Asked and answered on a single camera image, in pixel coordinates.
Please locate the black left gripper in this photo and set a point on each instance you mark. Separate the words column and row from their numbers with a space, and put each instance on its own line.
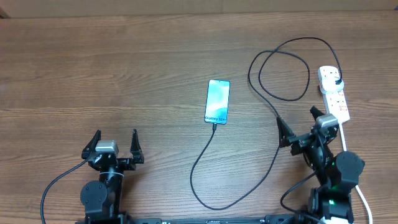
column 129, row 164

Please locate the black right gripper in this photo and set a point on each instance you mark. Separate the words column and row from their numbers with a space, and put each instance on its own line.
column 286, row 137

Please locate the Samsung Galaxy S24+ smartphone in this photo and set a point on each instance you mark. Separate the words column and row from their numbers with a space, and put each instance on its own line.
column 217, row 102

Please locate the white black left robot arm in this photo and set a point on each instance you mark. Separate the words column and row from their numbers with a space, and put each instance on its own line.
column 102, row 198

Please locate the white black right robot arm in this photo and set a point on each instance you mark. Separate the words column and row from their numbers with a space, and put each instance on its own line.
column 337, row 174

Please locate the white charger plug adapter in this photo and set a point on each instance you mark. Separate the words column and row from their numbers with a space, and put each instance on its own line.
column 330, row 85

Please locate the white power strip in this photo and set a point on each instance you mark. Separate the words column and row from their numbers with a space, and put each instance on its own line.
column 335, row 103

